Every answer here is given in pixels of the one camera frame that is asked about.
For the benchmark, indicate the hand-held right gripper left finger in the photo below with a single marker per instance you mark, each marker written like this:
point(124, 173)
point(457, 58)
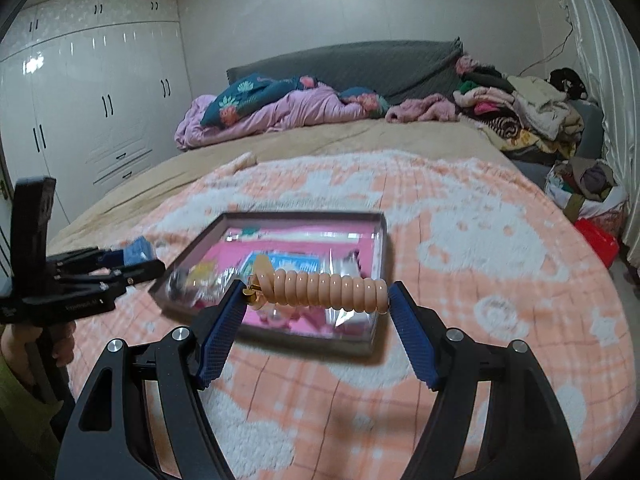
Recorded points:
point(220, 332)

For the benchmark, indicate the person's left forearm green sleeve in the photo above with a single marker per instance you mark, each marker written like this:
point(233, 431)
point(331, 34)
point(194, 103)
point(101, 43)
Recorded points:
point(22, 425)

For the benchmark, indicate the blue printed card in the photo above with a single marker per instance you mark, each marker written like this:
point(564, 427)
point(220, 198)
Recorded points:
point(295, 262)

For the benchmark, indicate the pink fluffy garment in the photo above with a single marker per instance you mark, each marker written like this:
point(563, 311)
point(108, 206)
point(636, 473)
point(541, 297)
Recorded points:
point(425, 107)

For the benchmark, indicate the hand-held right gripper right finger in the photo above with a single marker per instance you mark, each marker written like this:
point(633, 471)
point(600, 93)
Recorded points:
point(415, 340)

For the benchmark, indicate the dark shallow box pink inside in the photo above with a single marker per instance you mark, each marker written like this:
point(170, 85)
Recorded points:
point(325, 342)

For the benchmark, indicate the bag stuffed with clothes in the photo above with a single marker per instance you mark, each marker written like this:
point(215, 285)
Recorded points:
point(590, 185)

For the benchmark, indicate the beige bed sheet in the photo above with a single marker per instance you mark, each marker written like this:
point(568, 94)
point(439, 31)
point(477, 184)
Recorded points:
point(325, 137)

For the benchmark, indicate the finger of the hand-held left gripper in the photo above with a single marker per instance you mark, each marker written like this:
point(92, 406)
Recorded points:
point(145, 271)
point(137, 252)

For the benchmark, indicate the white wardrobe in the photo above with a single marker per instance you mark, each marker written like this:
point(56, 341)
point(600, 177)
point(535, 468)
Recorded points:
point(100, 60)

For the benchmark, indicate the person's left hand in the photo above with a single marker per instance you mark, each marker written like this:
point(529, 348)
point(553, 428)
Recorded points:
point(64, 345)

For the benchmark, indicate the red bag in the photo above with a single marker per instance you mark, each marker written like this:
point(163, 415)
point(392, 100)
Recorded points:
point(597, 240)

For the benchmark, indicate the grey quilted headboard cover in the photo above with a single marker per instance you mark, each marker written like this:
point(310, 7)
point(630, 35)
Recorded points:
point(375, 60)

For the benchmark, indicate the white curtain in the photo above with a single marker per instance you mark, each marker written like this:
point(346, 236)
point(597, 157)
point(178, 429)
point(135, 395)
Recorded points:
point(600, 60)

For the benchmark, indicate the pink quilt with teal pillow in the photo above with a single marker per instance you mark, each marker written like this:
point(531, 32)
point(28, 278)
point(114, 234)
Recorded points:
point(300, 107)

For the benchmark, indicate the clear bag with yellow item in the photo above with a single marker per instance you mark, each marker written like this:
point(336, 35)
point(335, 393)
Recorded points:
point(202, 274)

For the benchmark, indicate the black garment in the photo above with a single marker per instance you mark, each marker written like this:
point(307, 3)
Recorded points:
point(567, 82)

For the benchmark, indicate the peach and white plush blanket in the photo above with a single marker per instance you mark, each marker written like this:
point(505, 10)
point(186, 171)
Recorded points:
point(475, 240)

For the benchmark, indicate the clear packet with green item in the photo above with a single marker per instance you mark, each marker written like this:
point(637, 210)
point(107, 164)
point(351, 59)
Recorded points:
point(245, 233)

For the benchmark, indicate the pile of clothes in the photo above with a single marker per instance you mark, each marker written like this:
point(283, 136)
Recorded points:
point(530, 105)

